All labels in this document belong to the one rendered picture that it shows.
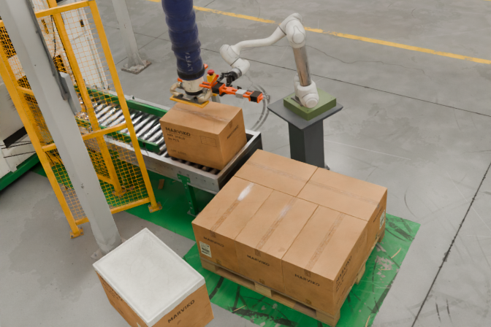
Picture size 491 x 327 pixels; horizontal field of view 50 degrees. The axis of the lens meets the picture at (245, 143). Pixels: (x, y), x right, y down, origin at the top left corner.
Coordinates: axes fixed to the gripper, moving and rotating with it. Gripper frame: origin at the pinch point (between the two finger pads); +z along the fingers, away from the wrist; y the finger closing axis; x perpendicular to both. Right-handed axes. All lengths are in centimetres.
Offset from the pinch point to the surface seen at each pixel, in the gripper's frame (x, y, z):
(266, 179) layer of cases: -42, 72, 12
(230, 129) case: -4.7, 39.3, 1.1
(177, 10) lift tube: 19, -67, 9
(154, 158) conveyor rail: 60, 67, 33
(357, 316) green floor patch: -144, 127, 65
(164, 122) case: 48, 33, 22
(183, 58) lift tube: 22.3, -28.1, 10.0
